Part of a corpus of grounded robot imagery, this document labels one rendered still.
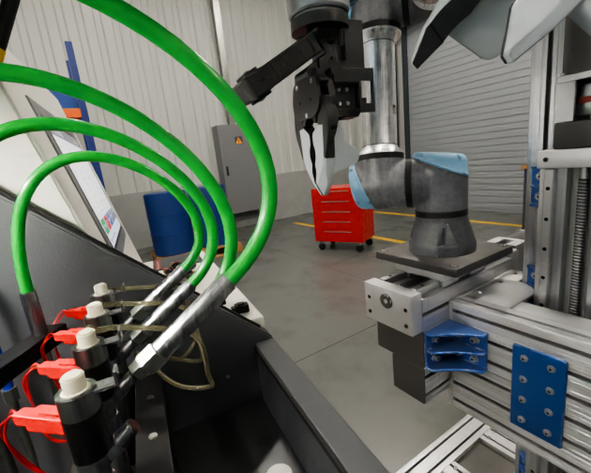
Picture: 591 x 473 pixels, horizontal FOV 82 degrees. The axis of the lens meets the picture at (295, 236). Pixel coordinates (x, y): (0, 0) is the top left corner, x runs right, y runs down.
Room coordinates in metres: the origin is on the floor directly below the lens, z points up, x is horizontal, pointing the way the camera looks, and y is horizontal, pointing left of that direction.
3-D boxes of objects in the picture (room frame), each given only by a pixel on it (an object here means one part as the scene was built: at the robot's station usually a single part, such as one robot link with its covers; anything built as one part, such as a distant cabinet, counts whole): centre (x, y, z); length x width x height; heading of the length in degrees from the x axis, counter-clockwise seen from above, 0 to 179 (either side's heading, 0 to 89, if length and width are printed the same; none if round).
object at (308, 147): (0.48, -0.05, 1.28); 0.06 x 0.03 x 0.09; 114
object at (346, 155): (0.45, -0.07, 1.28); 0.06 x 0.03 x 0.09; 114
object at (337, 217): (4.63, -0.68, 0.43); 0.70 x 0.46 x 0.86; 56
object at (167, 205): (5.12, 1.54, 0.51); 1.20 x 0.85 x 1.02; 119
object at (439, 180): (0.80, -0.34, 1.20); 0.13 x 0.12 x 0.14; 66
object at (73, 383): (0.23, 0.18, 1.13); 0.02 x 0.02 x 0.03
